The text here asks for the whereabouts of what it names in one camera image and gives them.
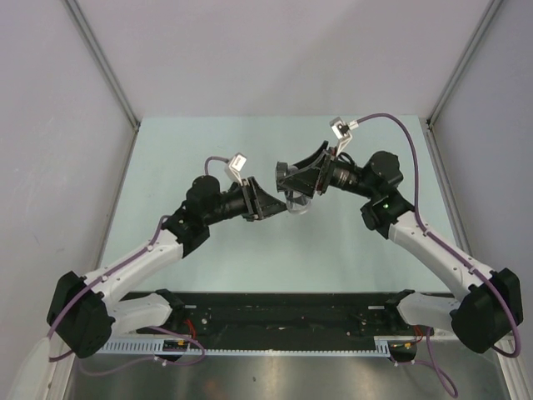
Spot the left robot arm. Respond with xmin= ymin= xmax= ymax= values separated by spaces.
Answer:
xmin=47 ymin=175 xmax=286 ymax=358

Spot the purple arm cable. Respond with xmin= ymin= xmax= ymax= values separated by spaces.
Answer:
xmin=357 ymin=112 xmax=525 ymax=358
xmin=47 ymin=154 xmax=232 ymax=363

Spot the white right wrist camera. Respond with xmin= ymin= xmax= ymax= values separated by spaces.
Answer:
xmin=330 ymin=117 xmax=359 ymax=156

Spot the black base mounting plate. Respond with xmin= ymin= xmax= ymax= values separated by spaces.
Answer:
xmin=120 ymin=289 xmax=455 ymax=363

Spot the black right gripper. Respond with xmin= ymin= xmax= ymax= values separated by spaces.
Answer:
xmin=278 ymin=141 xmax=378 ymax=199

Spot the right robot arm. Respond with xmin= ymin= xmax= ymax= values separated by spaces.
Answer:
xmin=275 ymin=142 xmax=523 ymax=353

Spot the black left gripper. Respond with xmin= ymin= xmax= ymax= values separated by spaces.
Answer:
xmin=203 ymin=177 xmax=288 ymax=226

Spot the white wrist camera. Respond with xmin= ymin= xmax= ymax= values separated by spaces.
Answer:
xmin=330 ymin=117 xmax=359 ymax=156
xmin=225 ymin=152 xmax=247 ymax=186

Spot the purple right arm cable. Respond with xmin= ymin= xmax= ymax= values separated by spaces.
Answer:
xmin=357 ymin=112 xmax=525 ymax=358

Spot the right aluminium frame post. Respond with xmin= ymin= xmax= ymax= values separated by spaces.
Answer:
xmin=426 ymin=0 xmax=506 ymax=129

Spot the clear elbow fitting with grey nut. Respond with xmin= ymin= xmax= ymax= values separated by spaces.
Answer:
xmin=275 ymin=162 xmax=311 ymax=215

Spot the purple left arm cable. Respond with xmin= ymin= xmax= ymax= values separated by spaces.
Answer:
xmin=47 ymin=154 xmax=232 ymax=363

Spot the white slotted cable duct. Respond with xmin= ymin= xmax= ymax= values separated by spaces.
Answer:
xmin=102 ymin=335 xmax=421 ymax=358

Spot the aluminium frame post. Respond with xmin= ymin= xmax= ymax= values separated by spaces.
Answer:
xmin=426 ymin=0 xmax=506 ymax=129
xmin=62 ymin=0 xmax=141 ymax=133

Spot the left aluminium frame post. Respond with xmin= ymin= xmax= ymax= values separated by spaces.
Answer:
xmin=62 ymin=0 xmax=141 ymax=133

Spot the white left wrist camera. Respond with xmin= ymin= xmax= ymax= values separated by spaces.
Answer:
xmin=225 ymin=152 xmax=247 ymax=186

